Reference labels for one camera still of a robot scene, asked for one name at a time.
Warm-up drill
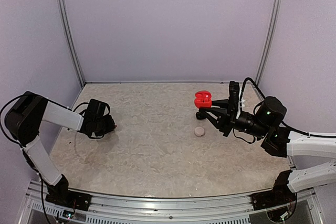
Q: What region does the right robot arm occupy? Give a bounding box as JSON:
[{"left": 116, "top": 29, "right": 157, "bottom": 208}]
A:
[{"left": 194, "top": 94, "right": 335, "bottom": 205}]

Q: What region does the right aluminium frame post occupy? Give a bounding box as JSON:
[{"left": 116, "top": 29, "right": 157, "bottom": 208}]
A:
[{"left": 255, "top": 0, "right": 281, "bottom": 84}]

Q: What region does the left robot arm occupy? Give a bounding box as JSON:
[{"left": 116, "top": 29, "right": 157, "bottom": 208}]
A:
[{"left": 1, "top": 91, "right": 116, "bottom": 206}]

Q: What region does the black earbud charging case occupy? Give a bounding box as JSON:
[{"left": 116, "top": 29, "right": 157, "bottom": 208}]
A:
[{"left": 195, "top": 112, "right": 206, "bottom": 120}]

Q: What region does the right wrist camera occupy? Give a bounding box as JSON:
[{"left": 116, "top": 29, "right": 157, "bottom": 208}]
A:
[{"left": 227, "top": 81, "right": 246, "bottom": 123}]

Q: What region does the right camera cable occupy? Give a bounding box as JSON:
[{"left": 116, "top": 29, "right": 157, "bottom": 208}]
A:
[{"left": 241, "top": 77, "right": 266, "bottom": 101}]

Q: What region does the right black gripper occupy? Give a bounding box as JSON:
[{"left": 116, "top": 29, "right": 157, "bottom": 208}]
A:
[{"left": 200, "top": 99, "right": 269, "bottom": 138}]

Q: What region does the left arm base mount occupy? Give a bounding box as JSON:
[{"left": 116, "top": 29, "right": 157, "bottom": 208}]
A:
[{"left": 46, "top": 177, "right": 92, "bottom": 211}]

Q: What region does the aluminium frame post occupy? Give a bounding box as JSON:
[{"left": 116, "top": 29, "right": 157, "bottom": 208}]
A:
[
  {"left": 255, "top": 0, "right": 281, "bottom": 84},
  {"left": 57, "top": 0, "right": 86, "bottom": 88}
]

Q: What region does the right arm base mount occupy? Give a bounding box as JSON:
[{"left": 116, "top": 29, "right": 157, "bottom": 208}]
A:
[{"left": 250, "top": 170, "right": 297, "bottom": 210}]

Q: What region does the left aluminium frame post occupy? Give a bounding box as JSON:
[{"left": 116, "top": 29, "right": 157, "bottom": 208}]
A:
[{"left": 57, "top": 0, "right": 86, "bottom": 88}]

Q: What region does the red earbud charging case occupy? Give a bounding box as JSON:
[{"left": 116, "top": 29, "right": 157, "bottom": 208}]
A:
[{"left": 194, "top": 90, "right": 212, "bottom": 108}]

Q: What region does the pink earbud charging case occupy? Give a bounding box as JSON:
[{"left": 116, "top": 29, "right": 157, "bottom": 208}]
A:
[{"left": 194, "top": 126, "right": 205, "bottom": 137}]

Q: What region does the front aluminium rail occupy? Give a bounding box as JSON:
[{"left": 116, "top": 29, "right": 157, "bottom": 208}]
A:
[{"left": 18, "top": 184, "right": 323, "bottom": 224}]

